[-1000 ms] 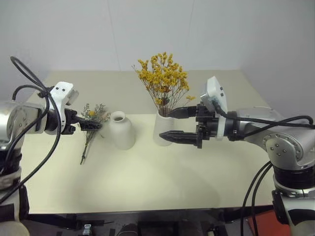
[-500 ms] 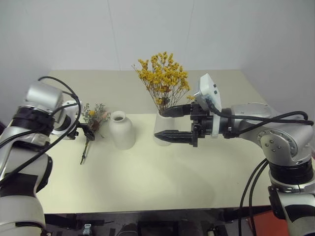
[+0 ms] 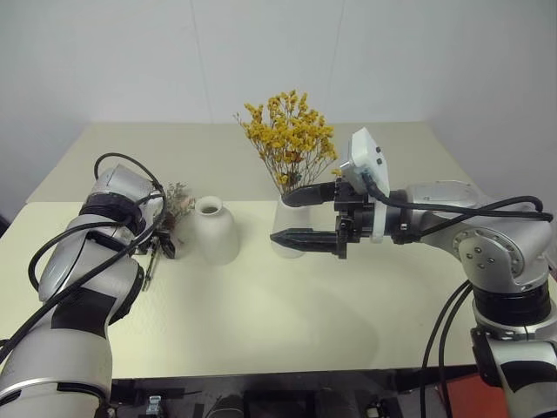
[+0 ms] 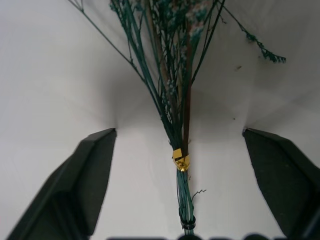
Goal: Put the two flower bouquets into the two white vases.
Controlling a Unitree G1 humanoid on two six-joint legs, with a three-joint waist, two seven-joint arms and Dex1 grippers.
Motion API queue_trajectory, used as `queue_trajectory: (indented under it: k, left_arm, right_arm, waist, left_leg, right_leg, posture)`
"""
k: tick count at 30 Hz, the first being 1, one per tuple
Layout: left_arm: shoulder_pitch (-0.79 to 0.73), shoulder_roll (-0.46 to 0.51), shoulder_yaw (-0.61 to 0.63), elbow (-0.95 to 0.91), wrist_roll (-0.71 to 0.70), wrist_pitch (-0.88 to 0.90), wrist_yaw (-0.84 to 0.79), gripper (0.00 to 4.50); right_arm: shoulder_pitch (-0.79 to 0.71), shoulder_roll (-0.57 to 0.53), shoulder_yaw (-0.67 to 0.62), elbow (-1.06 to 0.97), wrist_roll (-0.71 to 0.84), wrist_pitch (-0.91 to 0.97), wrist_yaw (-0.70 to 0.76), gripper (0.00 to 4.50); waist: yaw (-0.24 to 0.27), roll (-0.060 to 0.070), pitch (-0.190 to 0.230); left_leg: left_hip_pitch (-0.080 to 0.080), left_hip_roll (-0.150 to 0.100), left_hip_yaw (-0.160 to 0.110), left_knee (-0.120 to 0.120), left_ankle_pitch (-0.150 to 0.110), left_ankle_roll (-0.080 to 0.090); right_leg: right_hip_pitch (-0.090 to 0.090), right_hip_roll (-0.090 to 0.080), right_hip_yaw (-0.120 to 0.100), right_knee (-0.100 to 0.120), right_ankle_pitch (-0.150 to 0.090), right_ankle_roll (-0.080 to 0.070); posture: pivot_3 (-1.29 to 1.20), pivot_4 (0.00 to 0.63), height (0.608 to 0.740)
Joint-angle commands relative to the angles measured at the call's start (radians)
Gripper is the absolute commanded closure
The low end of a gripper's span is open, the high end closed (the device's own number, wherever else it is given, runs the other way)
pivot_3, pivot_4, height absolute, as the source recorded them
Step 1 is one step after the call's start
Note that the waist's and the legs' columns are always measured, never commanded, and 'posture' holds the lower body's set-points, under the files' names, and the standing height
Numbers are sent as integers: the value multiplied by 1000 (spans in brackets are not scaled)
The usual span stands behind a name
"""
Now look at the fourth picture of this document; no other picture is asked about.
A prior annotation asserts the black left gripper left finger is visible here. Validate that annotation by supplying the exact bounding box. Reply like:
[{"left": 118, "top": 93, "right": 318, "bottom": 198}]
[{"left": 0, "top": 127, "right": 118, "bottom": 240}]

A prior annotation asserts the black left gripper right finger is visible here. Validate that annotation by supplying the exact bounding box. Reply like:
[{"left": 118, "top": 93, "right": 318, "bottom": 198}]
[{"left": 242, "top": 128, "right": 320, "bottom": 240}]

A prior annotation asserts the green dried flower bouquet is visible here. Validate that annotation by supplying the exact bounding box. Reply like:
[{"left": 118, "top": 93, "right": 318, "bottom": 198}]
[{"left": 67, "top": 0, "right": 287, "bottom": 236}]

